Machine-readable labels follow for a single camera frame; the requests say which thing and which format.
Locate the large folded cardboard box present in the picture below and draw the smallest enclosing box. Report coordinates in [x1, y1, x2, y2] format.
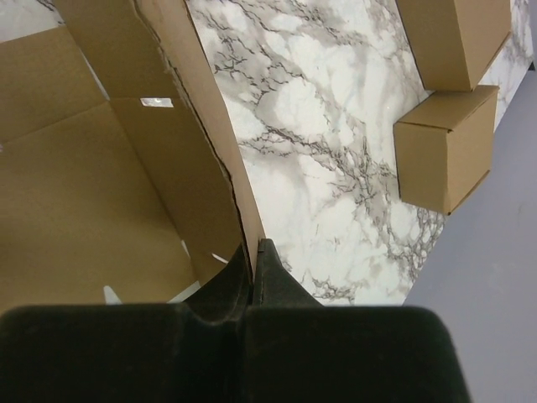
[396, 0, 512, 92]

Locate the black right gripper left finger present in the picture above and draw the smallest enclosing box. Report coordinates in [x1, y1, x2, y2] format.
[1, 249, 251, 402]

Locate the brown cardboard box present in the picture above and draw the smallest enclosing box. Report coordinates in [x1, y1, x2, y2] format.
[1, 1, 263, 310]

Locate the small folded cardboard box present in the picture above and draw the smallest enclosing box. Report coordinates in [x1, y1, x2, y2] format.
[394, 85, 499, 215]

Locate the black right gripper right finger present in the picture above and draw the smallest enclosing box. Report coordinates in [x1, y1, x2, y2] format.
[241, 239, 471, 402]

